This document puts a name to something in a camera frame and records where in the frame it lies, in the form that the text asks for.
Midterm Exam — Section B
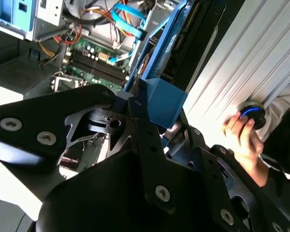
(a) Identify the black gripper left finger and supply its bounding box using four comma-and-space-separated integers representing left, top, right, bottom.
0, 79, 177, 215

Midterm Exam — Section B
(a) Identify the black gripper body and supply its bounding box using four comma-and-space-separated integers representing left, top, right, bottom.
35, 148, 232, 232

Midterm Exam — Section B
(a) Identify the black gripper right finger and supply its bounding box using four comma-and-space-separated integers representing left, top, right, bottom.
163, 115, 290, 232

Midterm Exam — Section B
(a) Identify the round black tool blue ring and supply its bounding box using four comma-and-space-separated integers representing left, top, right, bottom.
238, 101, 267, 131

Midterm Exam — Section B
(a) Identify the hard disk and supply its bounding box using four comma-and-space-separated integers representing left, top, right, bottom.
125, 0, 227, 130

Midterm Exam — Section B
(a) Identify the orange red power wire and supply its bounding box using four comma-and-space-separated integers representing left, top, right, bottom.
84, 6, 135, 38

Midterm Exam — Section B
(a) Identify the person hand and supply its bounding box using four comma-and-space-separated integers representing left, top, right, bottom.
221, 112, 264, 167

